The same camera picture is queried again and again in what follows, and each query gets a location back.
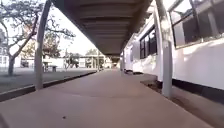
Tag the brown concrete walkway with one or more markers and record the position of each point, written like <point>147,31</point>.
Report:
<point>106,100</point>

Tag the covered walkway roof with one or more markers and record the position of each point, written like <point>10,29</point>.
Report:
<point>106,23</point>

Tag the distant white building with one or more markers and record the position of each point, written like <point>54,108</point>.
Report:
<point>56,62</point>

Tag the dark concrete kerb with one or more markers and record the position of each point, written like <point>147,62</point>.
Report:
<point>50,82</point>

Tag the white building with windows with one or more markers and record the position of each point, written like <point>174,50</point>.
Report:
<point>196,56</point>

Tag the grass lawn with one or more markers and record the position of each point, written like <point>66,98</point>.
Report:
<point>23,78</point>

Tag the dirt strip beside building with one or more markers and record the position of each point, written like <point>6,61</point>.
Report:
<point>196,105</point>

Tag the bare branching tree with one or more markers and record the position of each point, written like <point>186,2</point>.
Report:
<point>20,30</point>

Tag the grey roof support post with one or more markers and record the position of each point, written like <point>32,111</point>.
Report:
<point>165,46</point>
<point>40,46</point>
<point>122,61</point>

